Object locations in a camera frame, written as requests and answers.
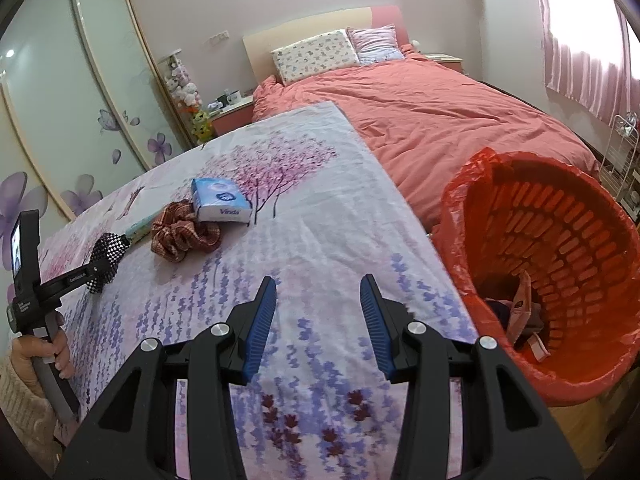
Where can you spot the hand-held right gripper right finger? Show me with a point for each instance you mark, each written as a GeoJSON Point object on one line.
{"type": "Point", "coordinates": [375, 330]}

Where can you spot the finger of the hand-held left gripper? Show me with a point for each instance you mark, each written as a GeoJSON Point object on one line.
{"type": "Point", "coordinates": [70, 277]}

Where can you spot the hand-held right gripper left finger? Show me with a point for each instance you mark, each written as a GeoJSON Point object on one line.
{"type": "Point", "coordinates": [260, 330]}

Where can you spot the black polka dot scrunchie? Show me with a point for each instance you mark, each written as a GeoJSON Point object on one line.
{"type": "Point", "coordinates": [112, 250]}

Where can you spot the person's left forearm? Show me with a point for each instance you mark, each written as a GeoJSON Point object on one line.
{"type": "Point", "coordinates": [25, 400]}

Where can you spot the person's left hand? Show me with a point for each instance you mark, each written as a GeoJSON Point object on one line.
{"type": "Point", "coordinates": [64, 355]}

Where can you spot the floral purple tablecloth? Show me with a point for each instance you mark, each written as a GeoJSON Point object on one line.
{"type": "Point", "coordinates": [310, 250]}

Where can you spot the red plaid scrunchie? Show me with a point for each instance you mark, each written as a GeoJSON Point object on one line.
{"type": "Point", "coordinates": [180, 235]}

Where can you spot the blue tissue pack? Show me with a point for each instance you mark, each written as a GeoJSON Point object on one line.
{"type": "Point", "coordinates": [220, 200]}

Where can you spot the pink item in basket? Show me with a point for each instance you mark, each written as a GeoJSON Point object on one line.
{"type": "Point", "coordinates": [522, 305]}

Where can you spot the sliding wardrobe with flower print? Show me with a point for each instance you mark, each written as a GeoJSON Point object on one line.
{"type": "Point", "coordinates": [75, 85]}

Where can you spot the yellow green plush toy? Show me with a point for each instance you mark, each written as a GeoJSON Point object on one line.
{"type": "Point", "coordinates": [201, 125]}

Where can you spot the pink nightstand with mug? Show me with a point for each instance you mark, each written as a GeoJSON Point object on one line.
{"type": "Point", "coordinates": [232, 117]}

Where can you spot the bed with pink duvet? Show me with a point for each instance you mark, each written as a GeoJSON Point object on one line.
{"type": "Point", "coordinates": [450, 120]}

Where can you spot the hanging plush toys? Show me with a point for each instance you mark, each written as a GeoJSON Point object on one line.
{"type": "Point", "coordinates": [180, 80]}

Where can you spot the pink nightstand with book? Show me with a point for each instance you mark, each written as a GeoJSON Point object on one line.
{"type": "Point", "coordinates": [445, 60]}

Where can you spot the floral white pillow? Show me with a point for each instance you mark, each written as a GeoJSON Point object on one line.
{"type": "Point", "coordinates": [315, 55]}

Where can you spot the striped pink pillow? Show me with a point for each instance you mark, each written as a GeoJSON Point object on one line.
{"type": "Point", "coordinates": [375, 42]}

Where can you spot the cream pink headboard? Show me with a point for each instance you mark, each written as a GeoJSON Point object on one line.
{"type": "Point", "coordinates": [300, 25]}

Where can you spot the pink curtain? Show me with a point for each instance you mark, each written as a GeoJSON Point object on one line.
{"type": "Point", "coordinates": [585, 45]}

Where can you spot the wall socket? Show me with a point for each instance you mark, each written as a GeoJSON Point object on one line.
{"type": "Point", "coordinates": [220, 36]}

